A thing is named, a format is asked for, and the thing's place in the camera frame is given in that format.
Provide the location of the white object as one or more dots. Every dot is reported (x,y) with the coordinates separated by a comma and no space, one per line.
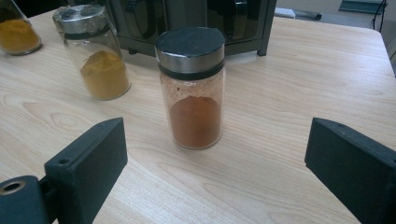
(284,13)

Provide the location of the glass jar of yellow spice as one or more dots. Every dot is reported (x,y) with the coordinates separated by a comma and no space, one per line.
(104,74)
(17,35)

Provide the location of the dark teal panel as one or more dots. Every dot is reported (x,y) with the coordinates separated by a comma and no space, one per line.
(361,6)

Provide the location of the grey bar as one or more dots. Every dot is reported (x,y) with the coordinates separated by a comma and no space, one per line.
(308,15)

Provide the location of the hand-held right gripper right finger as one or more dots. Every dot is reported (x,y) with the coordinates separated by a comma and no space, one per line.
(355,165)

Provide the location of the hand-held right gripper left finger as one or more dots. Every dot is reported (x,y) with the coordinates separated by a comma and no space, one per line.
(90,161)

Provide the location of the dark grey seasoning box rack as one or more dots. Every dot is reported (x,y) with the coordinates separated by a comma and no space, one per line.
(186,14)

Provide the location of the glass jar of red-brown spice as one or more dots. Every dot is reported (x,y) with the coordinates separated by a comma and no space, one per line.
(194,121)

